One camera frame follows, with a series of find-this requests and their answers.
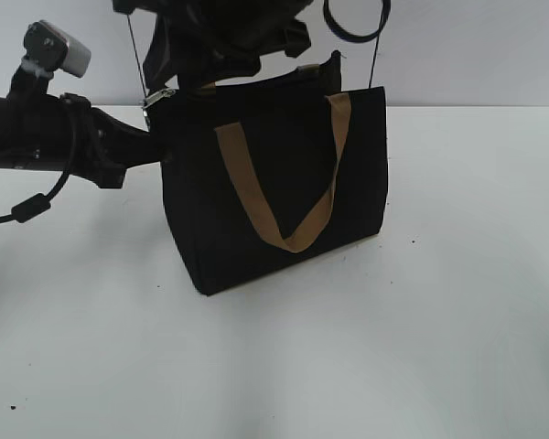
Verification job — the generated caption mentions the silver zipper pull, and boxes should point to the silver zipper pull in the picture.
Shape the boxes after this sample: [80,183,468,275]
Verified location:
[141,88,178,128]

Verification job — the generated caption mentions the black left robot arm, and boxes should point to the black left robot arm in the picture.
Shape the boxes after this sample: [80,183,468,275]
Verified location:
[0,59,173,189]

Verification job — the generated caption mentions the black looped cable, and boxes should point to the black looped cable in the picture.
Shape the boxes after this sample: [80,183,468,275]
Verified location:
[322,0,393,45]

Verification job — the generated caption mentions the black tote bag tan handles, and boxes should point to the black tote bag tan handles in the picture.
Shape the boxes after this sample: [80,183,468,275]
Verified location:
[148,51,388,295]

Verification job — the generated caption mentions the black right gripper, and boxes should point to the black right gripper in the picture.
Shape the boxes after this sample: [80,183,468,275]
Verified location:
[113,0,311,93]

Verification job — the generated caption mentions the black camera cable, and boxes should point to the black camera cable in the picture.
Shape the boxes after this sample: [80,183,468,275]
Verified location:
[0,93,81,226]

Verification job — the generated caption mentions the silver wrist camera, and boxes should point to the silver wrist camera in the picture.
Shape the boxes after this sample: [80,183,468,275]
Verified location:
[23,20,92,78]

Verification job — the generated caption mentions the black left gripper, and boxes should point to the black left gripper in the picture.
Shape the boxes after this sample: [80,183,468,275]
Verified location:
[60,93,166,189]

